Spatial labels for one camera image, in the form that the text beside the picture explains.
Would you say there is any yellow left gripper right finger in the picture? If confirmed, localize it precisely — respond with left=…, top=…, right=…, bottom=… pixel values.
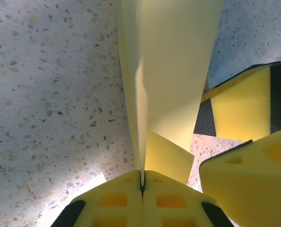
left=142, top=170, right=234, bottom=227

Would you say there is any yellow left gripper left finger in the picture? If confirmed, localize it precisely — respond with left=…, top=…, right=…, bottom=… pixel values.
left=52, top=170, right=143, bottom=227

